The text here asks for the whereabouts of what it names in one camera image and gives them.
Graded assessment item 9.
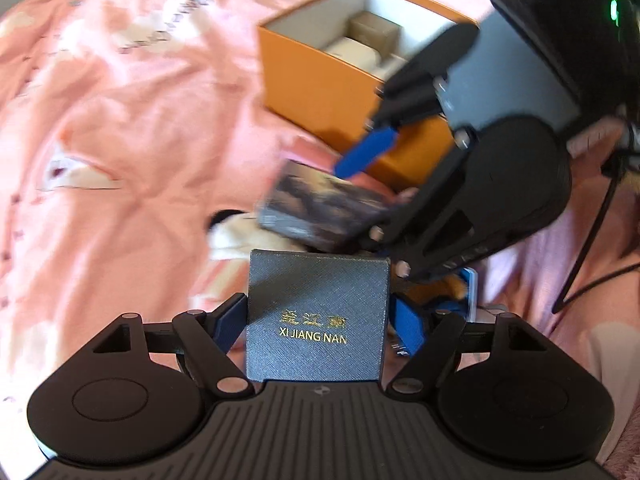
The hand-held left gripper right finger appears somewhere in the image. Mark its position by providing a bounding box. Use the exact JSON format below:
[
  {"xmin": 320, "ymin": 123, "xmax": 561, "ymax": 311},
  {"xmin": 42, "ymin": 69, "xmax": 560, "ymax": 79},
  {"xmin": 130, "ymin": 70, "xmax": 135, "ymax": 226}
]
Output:
[{"xmin": 385, "ymin": 295, "xmax": 549, "ymax": 397}]

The person's pink fleece clothing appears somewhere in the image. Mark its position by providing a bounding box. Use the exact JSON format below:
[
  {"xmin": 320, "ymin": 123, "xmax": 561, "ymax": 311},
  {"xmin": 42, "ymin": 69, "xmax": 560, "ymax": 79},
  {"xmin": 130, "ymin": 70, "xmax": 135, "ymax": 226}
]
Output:
[{"xmin": 480, "ymin": 155, "xmax": 640, "ymax": 480}]

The dark textured gift box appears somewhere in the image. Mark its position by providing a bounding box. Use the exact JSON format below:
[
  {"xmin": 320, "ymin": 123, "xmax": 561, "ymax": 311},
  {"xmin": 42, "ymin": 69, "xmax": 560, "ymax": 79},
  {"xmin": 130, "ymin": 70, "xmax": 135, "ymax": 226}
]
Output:
[{"xmin": 245, "ymin": 249, "xmax": 392, "ymax": 383}]

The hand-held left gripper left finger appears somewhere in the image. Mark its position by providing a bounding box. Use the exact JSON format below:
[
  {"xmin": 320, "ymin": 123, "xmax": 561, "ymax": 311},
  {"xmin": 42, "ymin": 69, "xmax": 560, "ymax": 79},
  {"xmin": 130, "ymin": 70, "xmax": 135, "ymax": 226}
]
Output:
[{"xmin": 90, "ymin": 294, "xmax": 253, "ymax": 398}]

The small brown cardboard box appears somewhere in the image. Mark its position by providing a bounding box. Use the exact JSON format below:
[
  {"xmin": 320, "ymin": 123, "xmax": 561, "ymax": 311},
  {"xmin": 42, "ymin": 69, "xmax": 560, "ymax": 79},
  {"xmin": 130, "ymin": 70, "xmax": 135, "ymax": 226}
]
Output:
[{"xmin": 347, "ymin": 11, "xmax": 401, "ymax": 56}]

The orange cardboard storage box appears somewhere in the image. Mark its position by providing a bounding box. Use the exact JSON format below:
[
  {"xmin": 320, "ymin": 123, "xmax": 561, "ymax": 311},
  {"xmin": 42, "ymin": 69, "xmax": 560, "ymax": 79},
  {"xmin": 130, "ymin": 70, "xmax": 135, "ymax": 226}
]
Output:
[{"xmin": 256, "ymin": 0, "xmax": 481, "ymax": 196}]

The printed card box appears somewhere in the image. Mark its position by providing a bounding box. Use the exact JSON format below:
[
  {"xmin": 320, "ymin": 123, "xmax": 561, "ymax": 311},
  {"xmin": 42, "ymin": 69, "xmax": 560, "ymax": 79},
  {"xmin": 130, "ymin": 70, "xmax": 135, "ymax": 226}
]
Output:
[{"xmin": 256, "ymin": 160, "xmax": 401, "ymax": 253}]

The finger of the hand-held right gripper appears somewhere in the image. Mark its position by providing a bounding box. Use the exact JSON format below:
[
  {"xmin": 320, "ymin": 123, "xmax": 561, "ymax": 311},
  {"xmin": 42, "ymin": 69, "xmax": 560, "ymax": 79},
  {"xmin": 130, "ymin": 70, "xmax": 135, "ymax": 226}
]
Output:
[
  {"xmin": 334, "ymin": 24, "xmax": 482, "ymax": 179},
  {"xmin": 362, "ymin": 127, "xmax": 501, "ymax": 283}
]

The person's right hand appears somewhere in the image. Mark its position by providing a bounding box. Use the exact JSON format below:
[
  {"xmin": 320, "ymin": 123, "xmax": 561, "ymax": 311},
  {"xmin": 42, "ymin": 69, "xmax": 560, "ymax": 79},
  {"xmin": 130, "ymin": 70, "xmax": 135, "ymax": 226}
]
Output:
[{"xmin": 566, "ymin": 116, "xmax": 632, "ymax": 158}]

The black cable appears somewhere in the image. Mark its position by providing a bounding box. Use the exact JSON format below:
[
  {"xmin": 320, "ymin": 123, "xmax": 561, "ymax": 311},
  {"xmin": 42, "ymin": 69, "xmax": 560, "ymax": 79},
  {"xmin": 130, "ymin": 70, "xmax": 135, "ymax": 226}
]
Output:
[{"xmin": 552, "ymin": 105, "xmax": 640, "ymax": 315}]

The pink printed blanket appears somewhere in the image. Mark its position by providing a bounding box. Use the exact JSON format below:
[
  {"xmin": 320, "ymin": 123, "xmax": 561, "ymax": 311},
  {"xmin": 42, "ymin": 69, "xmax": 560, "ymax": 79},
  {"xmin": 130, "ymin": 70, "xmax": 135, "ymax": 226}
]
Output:
[{"xmin": 0, "ymin": 0, "xmax": 640, "ymax": 480}]

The white glasses case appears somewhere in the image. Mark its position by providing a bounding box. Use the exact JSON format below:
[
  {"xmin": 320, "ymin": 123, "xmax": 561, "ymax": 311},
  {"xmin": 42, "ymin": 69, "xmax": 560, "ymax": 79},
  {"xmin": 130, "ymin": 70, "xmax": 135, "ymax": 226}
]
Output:
[{"xmin": 320, "ymin": 35, "xmax": 382, "ymax": 69}]

